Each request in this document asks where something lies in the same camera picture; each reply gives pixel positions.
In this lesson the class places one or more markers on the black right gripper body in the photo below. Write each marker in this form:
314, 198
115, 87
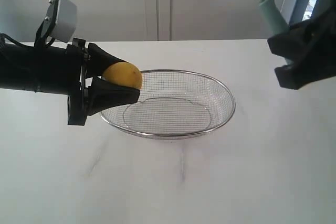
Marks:
324, 37

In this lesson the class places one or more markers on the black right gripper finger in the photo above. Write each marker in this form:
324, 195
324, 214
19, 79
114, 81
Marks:
296, 75
294, 43

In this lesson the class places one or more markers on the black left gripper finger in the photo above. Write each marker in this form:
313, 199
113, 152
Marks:
99, 60
103, 95

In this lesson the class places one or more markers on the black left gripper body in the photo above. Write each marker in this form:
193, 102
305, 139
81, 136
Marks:
77, 101

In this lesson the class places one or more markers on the teal handled peeler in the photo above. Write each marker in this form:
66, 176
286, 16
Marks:
273, 17

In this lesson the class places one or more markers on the yellow lemon with sticker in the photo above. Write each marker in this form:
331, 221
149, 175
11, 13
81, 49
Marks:
123, 74

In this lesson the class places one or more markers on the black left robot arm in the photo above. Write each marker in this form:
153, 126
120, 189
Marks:
74, 71

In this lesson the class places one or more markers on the oval steel mesh basket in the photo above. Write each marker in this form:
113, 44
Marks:
174, 104

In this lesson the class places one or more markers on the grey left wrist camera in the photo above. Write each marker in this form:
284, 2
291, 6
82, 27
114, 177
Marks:
59, 23

